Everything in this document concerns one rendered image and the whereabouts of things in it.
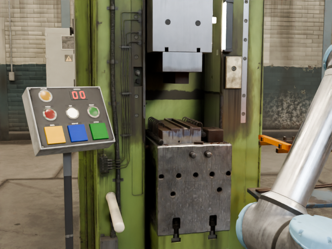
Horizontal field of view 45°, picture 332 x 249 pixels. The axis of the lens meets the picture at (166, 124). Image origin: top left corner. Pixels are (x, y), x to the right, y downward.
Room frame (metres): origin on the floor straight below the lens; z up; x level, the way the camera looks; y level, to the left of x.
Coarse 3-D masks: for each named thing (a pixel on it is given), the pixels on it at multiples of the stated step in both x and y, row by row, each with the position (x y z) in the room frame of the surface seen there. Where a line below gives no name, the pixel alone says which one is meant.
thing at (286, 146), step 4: (260, 136) 2.03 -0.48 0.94; (264, 136) 1.99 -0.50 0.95; (268, 136) 1.99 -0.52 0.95; (264, 140) 1.98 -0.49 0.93; (268, 140) 1.93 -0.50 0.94; (272, 140) 1.89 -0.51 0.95; (276, 140) 1.87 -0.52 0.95; (272, 144) 1.88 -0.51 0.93; (276, 144) 1.84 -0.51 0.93; (284, 144) 1.76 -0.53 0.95; (288, 144) 1.76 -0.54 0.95; (284, 148) 1.76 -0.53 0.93; (288, 148) 1.73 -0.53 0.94; (288, 152) 1.71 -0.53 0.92
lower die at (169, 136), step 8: (160, 120) 2.36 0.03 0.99; (168, 120) 2.27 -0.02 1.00; (176, 120) 2.27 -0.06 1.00; (160, 128) 2.05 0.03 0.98; (168, 128) 2.02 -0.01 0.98; (176, 128) 1.97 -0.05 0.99; (192, 128) 1.99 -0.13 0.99; (200, 128) 2.00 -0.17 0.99; (160, 136) 2.01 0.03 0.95; (168, 136) 1.97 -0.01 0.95; (176, 136) 1.97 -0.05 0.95; (184, 136) 1.98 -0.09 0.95; (192, 136) 1.99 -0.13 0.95; (200, 136) 2.00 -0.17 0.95
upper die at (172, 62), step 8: (152, 56) 2.22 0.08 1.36; (160, 56) 2.01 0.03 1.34; (168, 56) 1.96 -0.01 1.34; (176, 56) 1.97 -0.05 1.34; (184, 56) 1.98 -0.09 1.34; (192, 56) 1.99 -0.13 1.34; (200, 56) 2.00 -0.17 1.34; (152, 64) 2.22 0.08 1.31; (160, 64) 2.01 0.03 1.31; (168, 64) 1.96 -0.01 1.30; (176, 64) 1.97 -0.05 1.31; (184, 64) 1.98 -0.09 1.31; (192, 64) 1.99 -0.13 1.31; (200, 64) 2.00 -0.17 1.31; (152, 72) 2.25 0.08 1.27; (160, 72) 2.23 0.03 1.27; (168, 72) 2.22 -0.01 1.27
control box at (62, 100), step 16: (32, 96) 1.65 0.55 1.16; (64, 96) 1.74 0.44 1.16; (80, 96) 1.78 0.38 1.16; (96, 96) 1.83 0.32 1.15; (32, 112) 1.62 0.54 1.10; (64, 112) 1.70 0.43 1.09; (80, 112) 1.74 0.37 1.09; (32, 128) 1.62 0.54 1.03; (64, 128) 1.66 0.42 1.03; (64, 144) 1.62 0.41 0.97; (80, 144) 1.66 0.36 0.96; (96, 144) 1.71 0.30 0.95
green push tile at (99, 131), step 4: (92, 124) 1.73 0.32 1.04; (96, 124) 1.74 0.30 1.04; (100, 124) 1.75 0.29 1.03; (104, 124) 1.76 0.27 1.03; (92, 128) 1.72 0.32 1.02; (96, 128) 1.73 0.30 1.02; (100, 128) 1.74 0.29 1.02; (104, 128) 1.75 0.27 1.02; (92, 132) 1.71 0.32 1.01; (96, 132) 1.72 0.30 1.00; (100, 132) 1.73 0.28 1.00; (104, 132) 1.74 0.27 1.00; (92, 136) 1.70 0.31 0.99; (96, 136) 1.71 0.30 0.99; (100, 136) 1.72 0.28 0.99; (104, 136) 1.73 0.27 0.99; (108, 136) 1.74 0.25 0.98
